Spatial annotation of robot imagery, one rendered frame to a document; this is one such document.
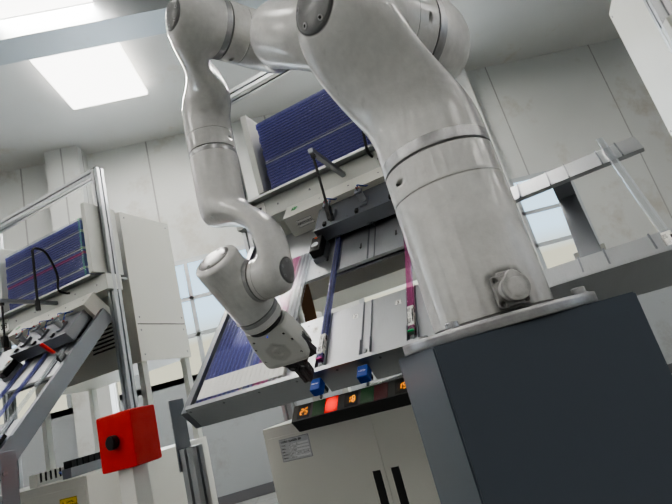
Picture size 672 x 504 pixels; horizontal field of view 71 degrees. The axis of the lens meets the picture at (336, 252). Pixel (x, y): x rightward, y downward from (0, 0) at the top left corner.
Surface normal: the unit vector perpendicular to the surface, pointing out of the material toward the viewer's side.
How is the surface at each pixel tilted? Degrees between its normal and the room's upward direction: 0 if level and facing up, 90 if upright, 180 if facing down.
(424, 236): 90
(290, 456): 90
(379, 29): 126
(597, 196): 90
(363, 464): 90
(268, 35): 103
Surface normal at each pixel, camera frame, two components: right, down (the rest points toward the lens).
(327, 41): -0.52, 0.52
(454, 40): 0.64, 0.23
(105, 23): 0.26, 0.93
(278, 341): -0.07, 0.55
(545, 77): 0.03, -0.28
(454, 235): -0.42, -0.13
